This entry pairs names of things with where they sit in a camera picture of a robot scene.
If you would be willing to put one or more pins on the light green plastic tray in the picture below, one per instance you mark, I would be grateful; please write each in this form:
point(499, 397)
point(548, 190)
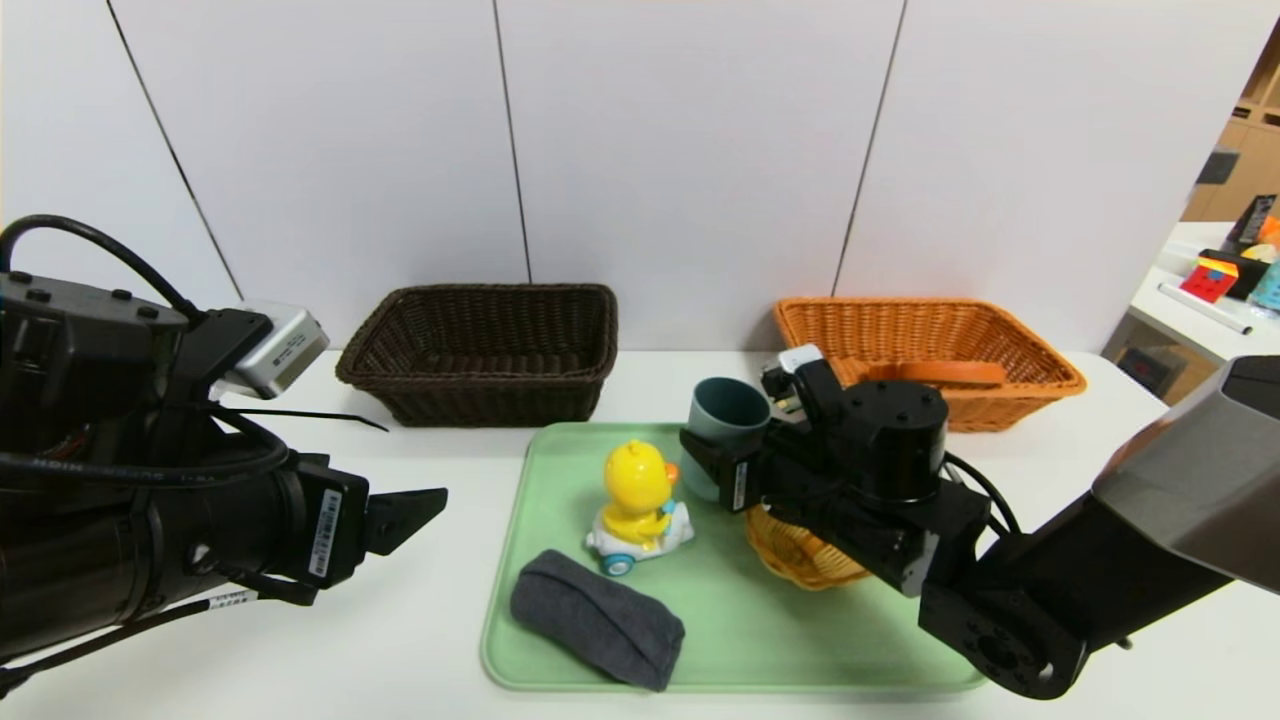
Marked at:
point(740, 640)

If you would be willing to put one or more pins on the yellow duck toy car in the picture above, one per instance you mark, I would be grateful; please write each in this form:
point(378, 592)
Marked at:
point(635, 485)

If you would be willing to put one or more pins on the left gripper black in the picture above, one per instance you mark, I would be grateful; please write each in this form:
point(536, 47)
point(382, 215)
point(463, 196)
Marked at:
point(328, 533)

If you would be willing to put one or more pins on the toy bread slice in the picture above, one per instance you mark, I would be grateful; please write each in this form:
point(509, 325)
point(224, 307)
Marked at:
point(940, 374)

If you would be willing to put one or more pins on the black zip tie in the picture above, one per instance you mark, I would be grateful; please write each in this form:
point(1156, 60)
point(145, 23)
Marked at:
point(300, 415)

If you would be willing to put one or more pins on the red puzzle cube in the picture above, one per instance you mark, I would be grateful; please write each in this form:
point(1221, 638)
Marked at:
point(1206, 283)

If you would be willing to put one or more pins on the white side table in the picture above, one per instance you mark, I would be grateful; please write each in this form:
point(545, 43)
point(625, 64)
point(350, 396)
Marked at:
point(1200, 330)

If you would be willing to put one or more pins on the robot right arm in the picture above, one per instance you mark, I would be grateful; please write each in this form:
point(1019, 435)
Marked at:
point(1150, 540)

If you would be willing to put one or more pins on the blue-grey plastic cup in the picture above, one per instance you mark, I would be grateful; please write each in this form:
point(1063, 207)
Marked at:
point(730, 410)

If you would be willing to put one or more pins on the white marker pen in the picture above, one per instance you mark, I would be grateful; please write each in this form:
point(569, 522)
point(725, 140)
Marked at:
point(1204, 309)

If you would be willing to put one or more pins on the small black box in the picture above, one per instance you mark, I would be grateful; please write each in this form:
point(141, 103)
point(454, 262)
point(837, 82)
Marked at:
point(1252, 278)

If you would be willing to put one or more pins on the black remote control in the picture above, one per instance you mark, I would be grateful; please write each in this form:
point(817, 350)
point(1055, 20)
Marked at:
point(1256, 220)

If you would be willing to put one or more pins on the dark brown wicker basket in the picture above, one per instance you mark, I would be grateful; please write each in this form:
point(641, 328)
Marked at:
point(480, 400)

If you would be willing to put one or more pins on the wooden shelf unit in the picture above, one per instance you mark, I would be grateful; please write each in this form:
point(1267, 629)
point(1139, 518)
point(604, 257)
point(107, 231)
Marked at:
point(1250, 170)

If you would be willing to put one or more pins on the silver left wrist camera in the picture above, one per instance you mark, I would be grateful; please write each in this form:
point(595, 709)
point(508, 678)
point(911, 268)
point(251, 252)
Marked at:
point(280, 350)

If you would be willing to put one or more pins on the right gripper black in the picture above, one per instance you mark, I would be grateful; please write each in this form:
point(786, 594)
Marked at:
point(735, 482)

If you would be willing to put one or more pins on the orange rectangular wicker basket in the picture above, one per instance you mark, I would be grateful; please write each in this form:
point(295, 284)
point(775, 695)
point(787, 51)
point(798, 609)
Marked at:
point(1000, 410)

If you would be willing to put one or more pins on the small round yellow wicker basket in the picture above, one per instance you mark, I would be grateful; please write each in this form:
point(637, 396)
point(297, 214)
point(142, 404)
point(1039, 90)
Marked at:
point(800, 560)

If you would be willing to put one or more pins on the dark grey fabric pouch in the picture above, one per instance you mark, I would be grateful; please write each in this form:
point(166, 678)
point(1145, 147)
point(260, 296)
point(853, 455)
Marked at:
point(600, 620)

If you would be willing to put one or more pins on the orange ball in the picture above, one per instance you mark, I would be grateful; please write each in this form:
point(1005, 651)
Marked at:
point(1272, 232)

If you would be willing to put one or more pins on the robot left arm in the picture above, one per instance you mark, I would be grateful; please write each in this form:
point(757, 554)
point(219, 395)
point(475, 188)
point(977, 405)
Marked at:
point(100, 540)

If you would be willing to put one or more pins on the teal patterned item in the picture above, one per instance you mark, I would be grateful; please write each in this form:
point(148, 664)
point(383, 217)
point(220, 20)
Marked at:
point(1270, 288)

